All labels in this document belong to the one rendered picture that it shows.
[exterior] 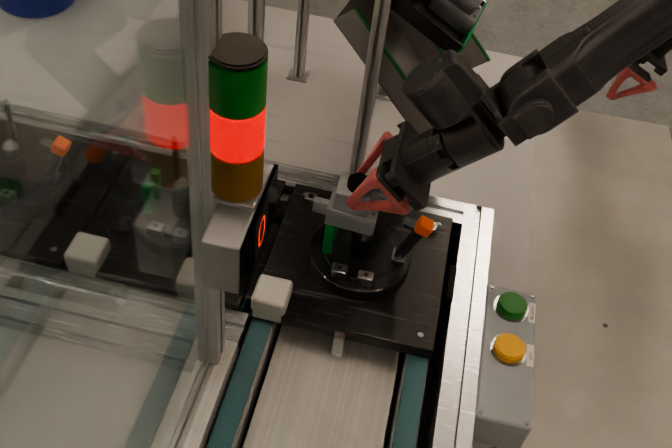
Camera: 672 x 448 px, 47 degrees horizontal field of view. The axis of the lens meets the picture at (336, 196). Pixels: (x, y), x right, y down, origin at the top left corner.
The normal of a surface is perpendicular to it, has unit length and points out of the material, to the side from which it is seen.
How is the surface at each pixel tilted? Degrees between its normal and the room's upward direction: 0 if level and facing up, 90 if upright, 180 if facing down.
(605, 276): 0
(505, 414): 0
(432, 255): 0
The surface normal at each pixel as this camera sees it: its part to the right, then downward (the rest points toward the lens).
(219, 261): -0.21, 0.68
